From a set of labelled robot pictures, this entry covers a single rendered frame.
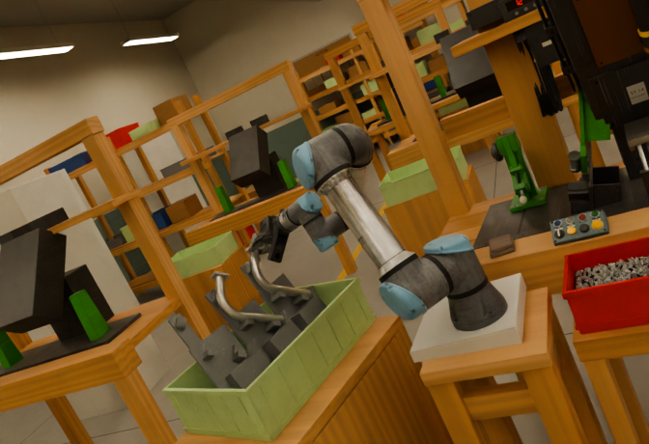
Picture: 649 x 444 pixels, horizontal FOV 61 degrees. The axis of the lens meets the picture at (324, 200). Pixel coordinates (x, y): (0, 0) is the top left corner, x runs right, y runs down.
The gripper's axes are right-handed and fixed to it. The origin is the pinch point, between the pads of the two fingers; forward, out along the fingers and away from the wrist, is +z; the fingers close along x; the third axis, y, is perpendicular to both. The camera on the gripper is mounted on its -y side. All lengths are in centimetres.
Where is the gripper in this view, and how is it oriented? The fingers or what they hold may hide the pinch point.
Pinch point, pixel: (255, 252)
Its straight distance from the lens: 202.7
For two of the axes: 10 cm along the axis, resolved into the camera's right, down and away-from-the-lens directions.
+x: -7.8, -2.8, -5.6
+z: -6.2, 4.9, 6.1
